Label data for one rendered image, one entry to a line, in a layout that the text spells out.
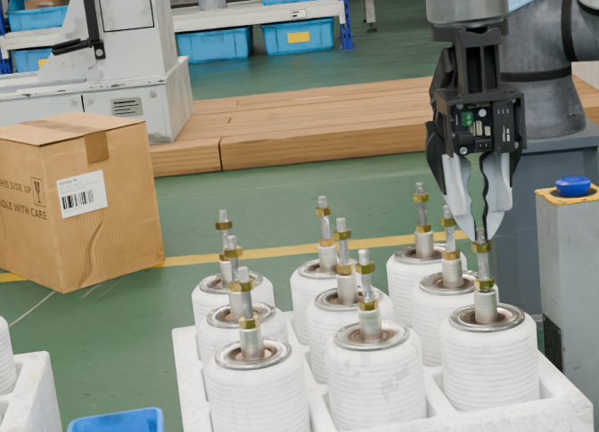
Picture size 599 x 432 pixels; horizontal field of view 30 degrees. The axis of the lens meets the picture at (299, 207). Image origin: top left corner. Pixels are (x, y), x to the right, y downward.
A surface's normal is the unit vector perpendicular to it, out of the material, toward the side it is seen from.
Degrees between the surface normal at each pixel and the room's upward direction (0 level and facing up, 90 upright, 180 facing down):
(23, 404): 0
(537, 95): 72
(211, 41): 93
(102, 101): 90
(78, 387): 0
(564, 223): 90
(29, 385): 0
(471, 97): 90
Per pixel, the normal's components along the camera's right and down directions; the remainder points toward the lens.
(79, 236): 0.62, 0.11
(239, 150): -0.02, 0.25
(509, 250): -0.72, 0.25
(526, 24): -0.41, 0.24
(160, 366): -0.11, -0.96
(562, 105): 0.38, -0.12
